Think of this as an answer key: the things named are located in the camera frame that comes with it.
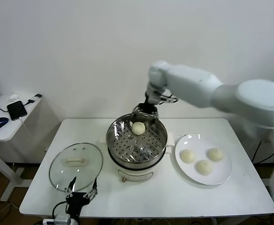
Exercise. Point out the black smartphone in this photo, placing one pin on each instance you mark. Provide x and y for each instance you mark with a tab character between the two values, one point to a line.
16	110

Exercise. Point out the small white round object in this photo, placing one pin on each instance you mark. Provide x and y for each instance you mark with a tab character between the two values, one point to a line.
13	96

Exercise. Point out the round glass pot lid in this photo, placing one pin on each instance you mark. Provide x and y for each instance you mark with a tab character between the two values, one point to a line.
80	150

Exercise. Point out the white side desk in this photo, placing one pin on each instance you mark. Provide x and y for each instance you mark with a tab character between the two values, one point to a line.
1	134

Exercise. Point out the stainless steel steamer basket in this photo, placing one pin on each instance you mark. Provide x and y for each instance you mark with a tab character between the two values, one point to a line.
118	134

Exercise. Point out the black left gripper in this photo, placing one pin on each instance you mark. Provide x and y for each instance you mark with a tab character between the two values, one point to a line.
77	200

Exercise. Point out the white steamed baozi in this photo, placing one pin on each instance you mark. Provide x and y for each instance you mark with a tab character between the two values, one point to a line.
204	167
215	154
187	156
138	128

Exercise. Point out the white round plate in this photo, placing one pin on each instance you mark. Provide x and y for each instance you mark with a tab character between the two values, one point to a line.
186	143

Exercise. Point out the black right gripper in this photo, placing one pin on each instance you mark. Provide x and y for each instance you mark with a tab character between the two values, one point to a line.
148	108

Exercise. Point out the white electric cooker pot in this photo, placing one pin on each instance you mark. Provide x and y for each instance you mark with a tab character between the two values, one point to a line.
132	174

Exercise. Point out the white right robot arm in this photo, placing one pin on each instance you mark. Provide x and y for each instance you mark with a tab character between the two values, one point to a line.
193	86

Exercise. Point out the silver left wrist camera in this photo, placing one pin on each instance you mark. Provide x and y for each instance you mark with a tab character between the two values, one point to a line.
61	218

